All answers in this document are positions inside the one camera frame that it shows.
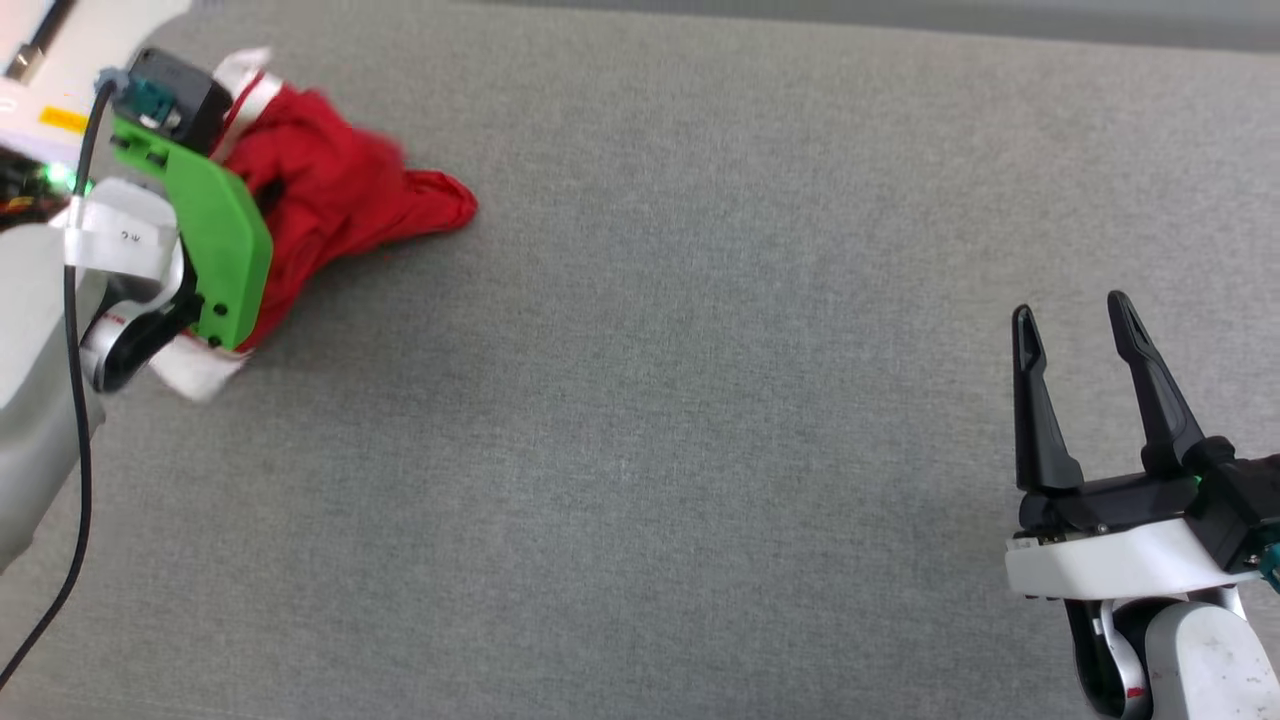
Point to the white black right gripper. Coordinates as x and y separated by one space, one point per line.
1110 560

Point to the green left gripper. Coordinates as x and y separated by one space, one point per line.
225 245

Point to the red garment with white trim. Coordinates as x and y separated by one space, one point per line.
340 200

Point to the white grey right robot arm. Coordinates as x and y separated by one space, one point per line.
1200 660

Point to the yellow warning label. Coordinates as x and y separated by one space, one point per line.
63 120

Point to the white equipment box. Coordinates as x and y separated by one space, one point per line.
90 40

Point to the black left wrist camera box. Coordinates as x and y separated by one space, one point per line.
190 95

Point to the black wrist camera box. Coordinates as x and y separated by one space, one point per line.
190 95
1240 500

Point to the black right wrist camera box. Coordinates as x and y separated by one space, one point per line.
1240 500

